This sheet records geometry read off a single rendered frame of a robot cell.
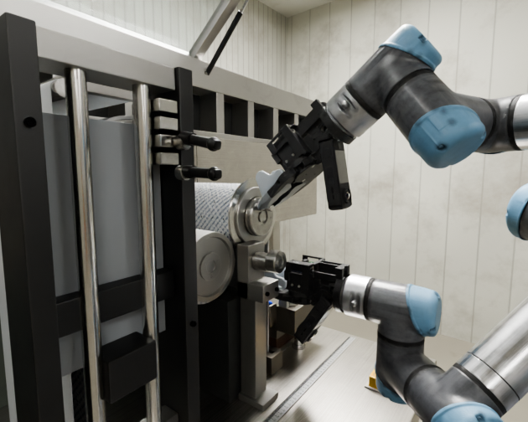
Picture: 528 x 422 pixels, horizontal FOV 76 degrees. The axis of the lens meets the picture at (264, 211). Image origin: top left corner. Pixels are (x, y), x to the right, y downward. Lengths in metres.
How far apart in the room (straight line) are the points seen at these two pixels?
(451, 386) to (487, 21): 2.86
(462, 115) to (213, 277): 0.43
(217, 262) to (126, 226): 0.27
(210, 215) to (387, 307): 0.35
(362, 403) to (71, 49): 0.70
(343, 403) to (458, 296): 2.50
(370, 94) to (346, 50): 3.01
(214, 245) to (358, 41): 3.05
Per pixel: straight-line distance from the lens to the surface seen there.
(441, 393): 0.56
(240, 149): 1.14
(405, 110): 0.47
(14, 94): 0.29
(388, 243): 3.22
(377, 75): 0.51
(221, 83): 1.11
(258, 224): 0.64
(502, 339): 0.58
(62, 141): 0.33
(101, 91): 0.44
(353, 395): 0.77
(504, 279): 3.08
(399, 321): 0.60
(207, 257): 0.58
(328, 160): 0.55
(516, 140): 0.55
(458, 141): 0.45
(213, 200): 0.66
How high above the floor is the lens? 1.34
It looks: 7 degrees down
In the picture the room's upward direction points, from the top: straight up
